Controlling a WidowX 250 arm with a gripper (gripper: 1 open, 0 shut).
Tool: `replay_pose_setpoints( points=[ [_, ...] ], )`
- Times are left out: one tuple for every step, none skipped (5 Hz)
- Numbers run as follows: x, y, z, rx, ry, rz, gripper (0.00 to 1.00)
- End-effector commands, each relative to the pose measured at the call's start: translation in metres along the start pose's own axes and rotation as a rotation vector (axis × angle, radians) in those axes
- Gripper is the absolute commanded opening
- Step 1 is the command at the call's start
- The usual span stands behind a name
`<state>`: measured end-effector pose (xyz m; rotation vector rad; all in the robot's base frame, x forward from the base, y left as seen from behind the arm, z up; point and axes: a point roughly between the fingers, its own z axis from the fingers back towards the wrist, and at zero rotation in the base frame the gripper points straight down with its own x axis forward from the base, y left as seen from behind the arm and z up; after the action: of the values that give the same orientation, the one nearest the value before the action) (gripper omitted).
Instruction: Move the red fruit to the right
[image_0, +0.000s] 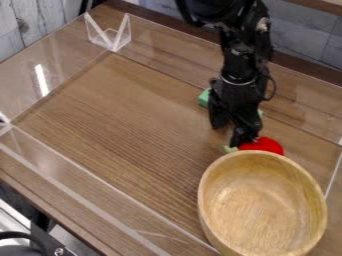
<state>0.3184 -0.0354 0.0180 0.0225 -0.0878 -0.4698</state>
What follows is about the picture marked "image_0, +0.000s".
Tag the clear acrylic enclosure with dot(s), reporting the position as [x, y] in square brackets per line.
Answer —
[107, 142]

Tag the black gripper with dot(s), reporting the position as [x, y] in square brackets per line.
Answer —
[234, 103]

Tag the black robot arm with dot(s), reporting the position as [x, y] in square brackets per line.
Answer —
[242, 23]

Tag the red plush fruit green leaves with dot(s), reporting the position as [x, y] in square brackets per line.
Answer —
[260, 143]

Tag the wooden bowl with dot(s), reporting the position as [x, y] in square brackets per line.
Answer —
[260, 206]

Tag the green rectangular block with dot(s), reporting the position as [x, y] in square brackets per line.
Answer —
[203, 100]

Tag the black metal bracket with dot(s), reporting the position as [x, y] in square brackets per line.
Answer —
[53, 247]

